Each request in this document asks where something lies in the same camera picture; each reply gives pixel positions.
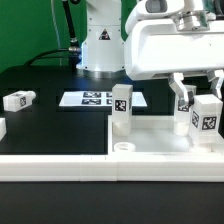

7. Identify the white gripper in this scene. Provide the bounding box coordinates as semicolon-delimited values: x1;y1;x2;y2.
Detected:
124;16;224;106

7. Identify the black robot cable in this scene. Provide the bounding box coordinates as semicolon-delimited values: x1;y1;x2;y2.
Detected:
23;0;82;67

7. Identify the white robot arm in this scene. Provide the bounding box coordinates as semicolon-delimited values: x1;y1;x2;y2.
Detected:
78;0;224;105

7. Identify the white obstacle bar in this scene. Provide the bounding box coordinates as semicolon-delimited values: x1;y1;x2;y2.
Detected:
0;155;224;182
0;118;7;141

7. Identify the white obstacle front bar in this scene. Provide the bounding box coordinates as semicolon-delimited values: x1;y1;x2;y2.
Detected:
0;155;224;182

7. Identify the white square tabletop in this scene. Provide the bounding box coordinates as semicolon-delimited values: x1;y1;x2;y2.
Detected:
106;115;224;157

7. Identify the white fiducial marker sheet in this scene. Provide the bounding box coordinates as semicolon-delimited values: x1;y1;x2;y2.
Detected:
59;91;147;107

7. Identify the white obstacle left bar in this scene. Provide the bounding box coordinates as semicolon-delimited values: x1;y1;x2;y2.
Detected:
0;118;7;141

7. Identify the grey thin cable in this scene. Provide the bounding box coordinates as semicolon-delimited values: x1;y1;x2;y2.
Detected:
50;0;64;67

